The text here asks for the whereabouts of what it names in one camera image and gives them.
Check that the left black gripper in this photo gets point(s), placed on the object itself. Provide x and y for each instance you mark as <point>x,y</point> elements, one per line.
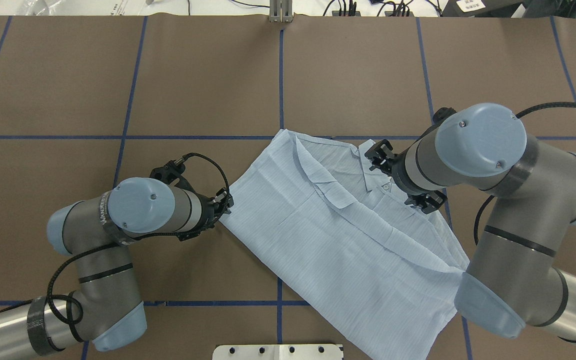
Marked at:
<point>209,212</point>

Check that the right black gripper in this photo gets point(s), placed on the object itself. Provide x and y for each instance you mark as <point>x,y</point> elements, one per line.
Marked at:
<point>399,172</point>

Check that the light blue button shirt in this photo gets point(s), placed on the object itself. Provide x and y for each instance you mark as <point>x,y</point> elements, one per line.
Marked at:
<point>382,272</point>

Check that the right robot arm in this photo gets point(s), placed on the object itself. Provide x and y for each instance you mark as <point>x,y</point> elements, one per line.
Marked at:
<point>511,281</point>

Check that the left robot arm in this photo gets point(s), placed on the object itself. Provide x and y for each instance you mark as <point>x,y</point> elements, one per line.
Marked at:
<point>94,296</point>

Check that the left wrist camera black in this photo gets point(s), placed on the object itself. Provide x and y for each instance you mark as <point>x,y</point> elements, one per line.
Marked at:
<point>171,173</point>

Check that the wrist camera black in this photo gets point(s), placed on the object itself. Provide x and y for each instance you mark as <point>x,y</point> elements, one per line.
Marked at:
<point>442,114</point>
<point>171,173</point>

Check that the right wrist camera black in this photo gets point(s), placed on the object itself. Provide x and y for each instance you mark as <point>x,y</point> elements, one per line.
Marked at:
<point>442,114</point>

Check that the aluminium frame post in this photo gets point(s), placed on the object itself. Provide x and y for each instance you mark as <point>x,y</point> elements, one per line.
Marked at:
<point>281,11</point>

